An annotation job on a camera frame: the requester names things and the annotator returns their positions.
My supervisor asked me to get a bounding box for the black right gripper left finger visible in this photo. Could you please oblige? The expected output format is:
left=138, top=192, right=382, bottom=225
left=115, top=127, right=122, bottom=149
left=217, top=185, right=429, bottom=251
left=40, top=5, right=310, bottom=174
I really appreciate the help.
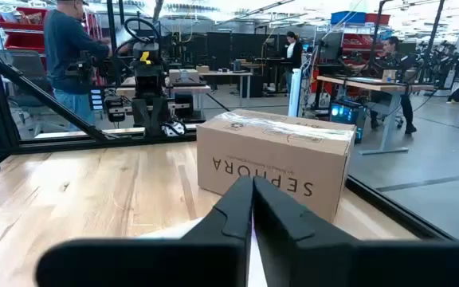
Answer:
left=33, top=176, right=253, bottom=287

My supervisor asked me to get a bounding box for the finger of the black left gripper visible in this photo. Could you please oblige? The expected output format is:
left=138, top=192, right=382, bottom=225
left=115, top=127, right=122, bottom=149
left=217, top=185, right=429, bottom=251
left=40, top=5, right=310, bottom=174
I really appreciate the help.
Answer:
left=151, top=97, right=171, bottom=136
left=131, top=98, right=151, bottom=136

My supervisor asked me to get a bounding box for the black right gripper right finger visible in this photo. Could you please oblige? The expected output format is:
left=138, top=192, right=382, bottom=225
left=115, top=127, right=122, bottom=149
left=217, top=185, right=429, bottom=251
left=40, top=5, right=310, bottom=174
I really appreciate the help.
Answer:
left=253, top=176, right=459, bottom=287

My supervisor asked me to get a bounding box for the brown Sephora cardboard box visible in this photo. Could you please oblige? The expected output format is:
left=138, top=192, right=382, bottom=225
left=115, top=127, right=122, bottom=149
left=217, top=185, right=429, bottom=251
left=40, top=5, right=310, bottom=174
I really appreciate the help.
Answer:
left=196, top=108, right=357, bottom=223

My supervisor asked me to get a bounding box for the small cardboard box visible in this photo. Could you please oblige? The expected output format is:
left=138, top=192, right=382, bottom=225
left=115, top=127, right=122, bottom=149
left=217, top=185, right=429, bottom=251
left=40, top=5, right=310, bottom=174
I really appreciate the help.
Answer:
left=168, top=68, right=201, bottom=85

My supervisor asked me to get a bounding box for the person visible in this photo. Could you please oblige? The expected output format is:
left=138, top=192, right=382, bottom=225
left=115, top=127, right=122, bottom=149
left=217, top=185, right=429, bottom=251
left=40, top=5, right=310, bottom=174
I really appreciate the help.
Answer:
left=284, top=30, right=304, bottom=95
left=44, top=0, right=113, bottom=131
left=351, top=35, right=418, bottom=136

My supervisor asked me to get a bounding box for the red bin storage rack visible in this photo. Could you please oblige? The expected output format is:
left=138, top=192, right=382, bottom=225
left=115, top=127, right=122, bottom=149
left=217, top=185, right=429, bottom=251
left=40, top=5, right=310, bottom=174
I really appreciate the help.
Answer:
left=0, top=6, right=49, bottom=53

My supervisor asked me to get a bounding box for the blue-lit computer case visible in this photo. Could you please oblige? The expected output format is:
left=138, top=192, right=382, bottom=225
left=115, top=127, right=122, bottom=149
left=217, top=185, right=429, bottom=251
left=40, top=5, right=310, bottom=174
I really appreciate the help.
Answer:
left=330, top=99, right=368, bottom=144

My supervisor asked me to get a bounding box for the wooden top desk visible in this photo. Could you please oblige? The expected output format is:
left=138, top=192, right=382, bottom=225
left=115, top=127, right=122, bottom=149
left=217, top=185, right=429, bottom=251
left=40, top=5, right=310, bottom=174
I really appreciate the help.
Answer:
left=316, top=74, right=437, bottom=155

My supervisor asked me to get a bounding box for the blue plastic bin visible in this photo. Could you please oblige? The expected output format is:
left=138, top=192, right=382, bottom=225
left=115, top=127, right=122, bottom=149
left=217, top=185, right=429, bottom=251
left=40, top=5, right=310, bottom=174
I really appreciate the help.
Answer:
left=331, top=10, right=368, bottom=26

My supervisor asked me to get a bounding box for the red plastic storage bin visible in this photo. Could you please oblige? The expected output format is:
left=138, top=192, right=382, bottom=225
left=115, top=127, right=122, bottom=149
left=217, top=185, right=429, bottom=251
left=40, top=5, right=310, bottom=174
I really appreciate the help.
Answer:
left=366, top=13, right=392, bottom=26

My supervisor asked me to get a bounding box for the white post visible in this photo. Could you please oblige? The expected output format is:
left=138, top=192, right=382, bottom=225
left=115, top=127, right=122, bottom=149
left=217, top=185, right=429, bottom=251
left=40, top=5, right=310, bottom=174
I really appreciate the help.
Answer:
left=288, top=68, right=303, bottom=119

